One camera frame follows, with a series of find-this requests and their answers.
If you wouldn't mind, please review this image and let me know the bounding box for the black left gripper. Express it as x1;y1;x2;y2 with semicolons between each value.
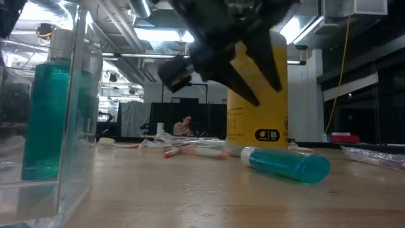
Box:
157;0;300;107

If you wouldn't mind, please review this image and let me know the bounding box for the black partition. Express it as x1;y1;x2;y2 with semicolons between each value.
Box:
148;102;228;139

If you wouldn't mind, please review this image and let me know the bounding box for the bright ceiling light panel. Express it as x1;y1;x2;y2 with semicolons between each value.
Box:
134;27;196;44

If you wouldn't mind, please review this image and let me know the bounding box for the yellow disinfecting wipes canister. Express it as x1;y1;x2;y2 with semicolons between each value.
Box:
226;30;289;158

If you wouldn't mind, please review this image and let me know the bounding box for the ceiling light strip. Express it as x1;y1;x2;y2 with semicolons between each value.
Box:
101;52;190;60

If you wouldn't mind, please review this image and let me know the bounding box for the teal mouthwash bottle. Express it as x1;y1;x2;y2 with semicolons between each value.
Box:
21;28;72;182
240;146;332;185

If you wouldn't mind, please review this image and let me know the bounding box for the yellow cable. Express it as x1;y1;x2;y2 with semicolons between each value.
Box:
325;14;352;134

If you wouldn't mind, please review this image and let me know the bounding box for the clear acrylic organizer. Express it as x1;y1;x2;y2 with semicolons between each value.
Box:
0;4;104;228

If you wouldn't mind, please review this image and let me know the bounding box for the grey cloth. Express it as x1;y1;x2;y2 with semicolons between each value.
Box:
121;101;152;137

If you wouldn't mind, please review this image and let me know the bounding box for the silver ventilation duct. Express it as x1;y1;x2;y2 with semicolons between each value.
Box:
128;0;153;19

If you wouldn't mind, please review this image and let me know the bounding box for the unwrapped orange white toothbrush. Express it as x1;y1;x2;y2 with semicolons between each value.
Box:
97;137;140;149

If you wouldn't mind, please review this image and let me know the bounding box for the red box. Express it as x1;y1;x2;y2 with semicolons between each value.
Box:
330;134;361;144

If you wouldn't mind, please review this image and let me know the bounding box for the white vent unit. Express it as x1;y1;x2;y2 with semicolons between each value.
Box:
322;0;389;17

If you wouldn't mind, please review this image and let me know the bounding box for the purple toothbrush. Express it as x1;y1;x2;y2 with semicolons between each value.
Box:
138;139;228;149
340;144;405;172
153;131;228;143

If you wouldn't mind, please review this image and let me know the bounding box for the black ceiling fixture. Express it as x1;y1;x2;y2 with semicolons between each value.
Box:
35;22;57;41

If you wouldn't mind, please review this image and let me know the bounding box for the person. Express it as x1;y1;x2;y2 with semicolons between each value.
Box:
172;115;194;137

